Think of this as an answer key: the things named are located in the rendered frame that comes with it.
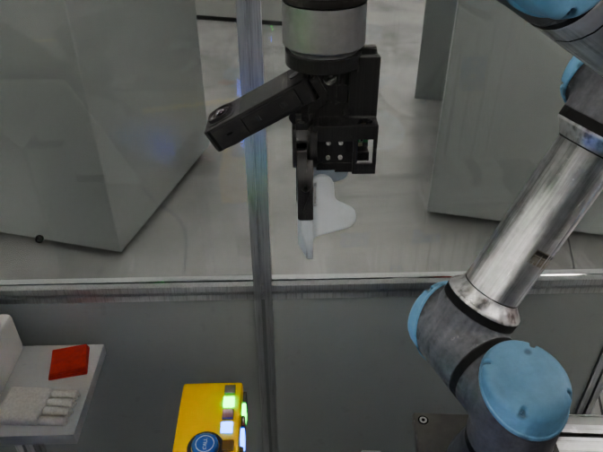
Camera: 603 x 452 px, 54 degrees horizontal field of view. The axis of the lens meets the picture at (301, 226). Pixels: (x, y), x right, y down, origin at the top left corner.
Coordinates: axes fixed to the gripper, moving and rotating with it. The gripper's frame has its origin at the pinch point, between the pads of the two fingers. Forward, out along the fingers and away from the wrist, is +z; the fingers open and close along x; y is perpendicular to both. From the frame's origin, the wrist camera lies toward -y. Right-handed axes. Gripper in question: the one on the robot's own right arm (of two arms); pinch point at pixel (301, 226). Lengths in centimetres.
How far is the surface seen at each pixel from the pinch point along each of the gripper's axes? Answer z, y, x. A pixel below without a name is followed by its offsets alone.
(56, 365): 60, -52, 34
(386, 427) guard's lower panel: 101, 24, 46
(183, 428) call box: 40.7, -18.4, 3.5
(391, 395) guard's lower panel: 87, 25, 46
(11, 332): 54, -62, 38
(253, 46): -5.4, -6.8, 45.0
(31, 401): 60, -54, 24
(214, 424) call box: 40.7, -13.6, 4.0
